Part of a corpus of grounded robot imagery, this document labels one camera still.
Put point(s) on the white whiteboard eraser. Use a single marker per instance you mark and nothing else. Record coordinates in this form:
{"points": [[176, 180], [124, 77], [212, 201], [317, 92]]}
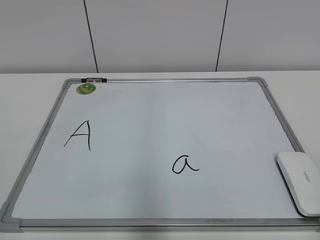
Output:
{"points": [[303, 180]]}

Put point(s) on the grey framed whiteboard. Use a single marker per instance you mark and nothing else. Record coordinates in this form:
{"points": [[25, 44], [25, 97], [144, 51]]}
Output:
{"points": [[158, 154]]}

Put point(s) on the round green magnet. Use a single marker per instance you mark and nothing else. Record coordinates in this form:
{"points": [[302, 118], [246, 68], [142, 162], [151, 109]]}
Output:
{"points": [[86, 89]]}

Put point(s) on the black silver hanging clip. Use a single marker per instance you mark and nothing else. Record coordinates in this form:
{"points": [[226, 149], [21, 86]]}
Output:
{"points": [[96, 80]]}

